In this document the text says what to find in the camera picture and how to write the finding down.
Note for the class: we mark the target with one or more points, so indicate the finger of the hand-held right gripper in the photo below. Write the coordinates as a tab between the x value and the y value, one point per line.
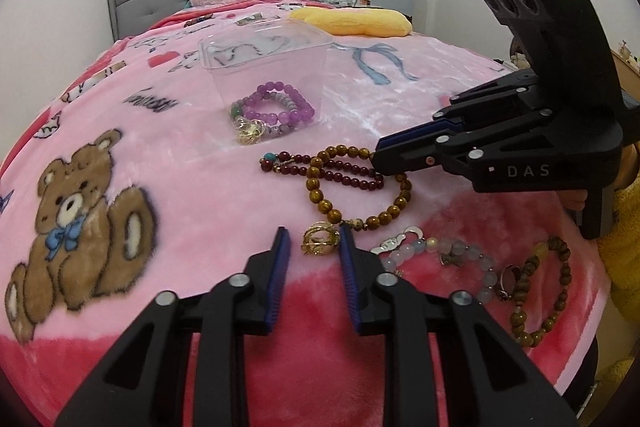
415	154
490	89

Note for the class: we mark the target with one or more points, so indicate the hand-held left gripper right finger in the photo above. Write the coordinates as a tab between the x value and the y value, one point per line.
350	277

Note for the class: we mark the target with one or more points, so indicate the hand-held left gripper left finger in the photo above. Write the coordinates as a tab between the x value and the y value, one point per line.
280	267

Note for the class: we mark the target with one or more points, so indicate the clear plastic box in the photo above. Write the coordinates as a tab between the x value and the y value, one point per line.
280	67

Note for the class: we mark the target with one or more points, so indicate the person's right forearm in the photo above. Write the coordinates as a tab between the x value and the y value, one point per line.
622	227

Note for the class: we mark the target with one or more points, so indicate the person's right hand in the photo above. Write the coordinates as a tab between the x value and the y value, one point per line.
576	201

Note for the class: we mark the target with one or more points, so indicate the wooden shelf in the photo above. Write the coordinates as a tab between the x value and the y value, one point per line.
627	64

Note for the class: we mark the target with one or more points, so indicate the gold flower ornament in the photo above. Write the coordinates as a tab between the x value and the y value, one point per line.
251	132

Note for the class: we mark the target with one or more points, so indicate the yellow plush pillow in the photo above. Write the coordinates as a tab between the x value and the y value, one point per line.
360	22

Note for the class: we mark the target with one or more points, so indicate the pink bear printed blanket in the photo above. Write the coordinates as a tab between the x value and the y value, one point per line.
200	132

